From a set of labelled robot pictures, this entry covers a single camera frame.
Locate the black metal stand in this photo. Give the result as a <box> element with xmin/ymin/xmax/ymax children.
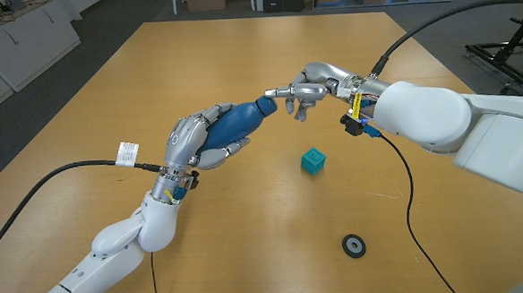
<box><xmin>462</xmin><ymin>3</ymin><xmax>523</xmax><ymax>103</ymax></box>

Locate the cardboard box with tape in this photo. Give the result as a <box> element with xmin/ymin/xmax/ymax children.
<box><xmin>184</xmin><ymin>0</ymin><xmax>227</xmax><ymax>13</ymax></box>

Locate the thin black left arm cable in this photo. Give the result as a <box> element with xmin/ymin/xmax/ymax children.
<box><xmin>149</xmin><ymin>251</ymin><xmax>159</xmax><ymax>293</ymax></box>

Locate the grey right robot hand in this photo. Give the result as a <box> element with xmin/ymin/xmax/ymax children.
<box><xmin>262</xmin><ymin>58</ymin><xmax>369</xmax><ymax>125</ymax></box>

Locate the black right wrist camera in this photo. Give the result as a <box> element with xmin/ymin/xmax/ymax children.
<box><xmin>339</xmin><ymin>112</ymin><xmax>370</xmax><ymax>138</ymax></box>

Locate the black ring disc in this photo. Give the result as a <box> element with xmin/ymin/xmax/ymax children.
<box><xmin>340</xmin><ymin>233</ymin><xmax>368</xmax><ymax>260</ymax></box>

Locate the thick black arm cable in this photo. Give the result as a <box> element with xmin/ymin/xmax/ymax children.
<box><xmin>0</xmin><ymin>156</ymin><xmax>167</xmax><ymax>263</ymax></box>
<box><xmin>365</xmin><ymin>0</ymin><xmax>523</xmax><ymax>78</ymax></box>

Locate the blue bottle cap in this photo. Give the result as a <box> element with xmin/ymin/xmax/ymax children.
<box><xmin>254</xmin><ymin>94</ymin><xmax>279</xmax><ymax>118</ymax></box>

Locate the teal cube block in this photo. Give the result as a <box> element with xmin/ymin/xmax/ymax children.
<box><xmin>299</xmin><ymin>146</ymin><xmax>329</xmax><ymax>177</ymax></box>

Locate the blue metal bottle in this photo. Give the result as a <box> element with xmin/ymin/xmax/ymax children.
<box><xmin>194</xmin><ymin>100</ymin><xmax>271</xmax><ymax>154</ymax></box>

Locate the small white cabinet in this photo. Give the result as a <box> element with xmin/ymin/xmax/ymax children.
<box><xmin>54</xmin><ymin>0</ymin><xmax>106</xmax><ymax>22</ymax></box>

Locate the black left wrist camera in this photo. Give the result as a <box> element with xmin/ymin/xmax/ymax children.
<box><xmin>185</xmin><ymin>169</ymin><xmax>201</xmax><ymax>191</ymax></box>

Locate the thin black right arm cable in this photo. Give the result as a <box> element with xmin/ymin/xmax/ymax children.
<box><xmin>376</xmin><ymin>129</ymin><xmax>462</xmax><ymax>293</ymax></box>

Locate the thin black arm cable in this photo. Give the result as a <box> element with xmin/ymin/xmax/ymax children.
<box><xmin>376</xmin><ymin>129</ymin><xmax>462</xmax><ymax>293</ymax></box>
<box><xmin>149</xmin><ymin>251</ymin><xmax>159</xmax><ymax>293</ymax></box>

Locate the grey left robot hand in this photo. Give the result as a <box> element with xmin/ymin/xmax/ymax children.
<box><xmin>160</xmin><ymin>101</ymin><xmax>253</xmax><ymax>173</ymax></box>

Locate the grey laptop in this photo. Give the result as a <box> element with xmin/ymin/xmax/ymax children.
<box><xmin>0</xmin><ymin>0</ymin><xmax>28</xmax><ymax>13</ymax></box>

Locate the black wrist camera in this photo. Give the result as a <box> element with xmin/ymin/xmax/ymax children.
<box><xmin>339</xmin><ymin>112</ymin><xmax>370</xmax><ymax>138</ymax></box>
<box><xmin>185</xmin><ymin>169</ymin><xmax>201</xmax><ymax>191</ymax></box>

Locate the long white cabinet row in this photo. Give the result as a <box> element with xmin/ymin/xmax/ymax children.
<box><xmin>0</xmin><ymin>0</ymin><xmax>85</xmax><ymax>124</ymax></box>

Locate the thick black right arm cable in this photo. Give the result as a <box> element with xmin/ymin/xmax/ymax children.
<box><xmin>365</xmin><ymin>0</ymin><xmax>523</xmax><ymax>78</ymax></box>

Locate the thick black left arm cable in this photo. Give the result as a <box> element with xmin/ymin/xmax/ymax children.
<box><xmin>0</xmin><ymin>156</ymin><xmax>167</xmax><ymax>263</ymax></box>

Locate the white cable label tag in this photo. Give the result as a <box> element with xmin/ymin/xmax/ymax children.
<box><xmin>114</xmin><ymin>141</ymin><xmax>141</xmax><ymax>168</ymax></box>

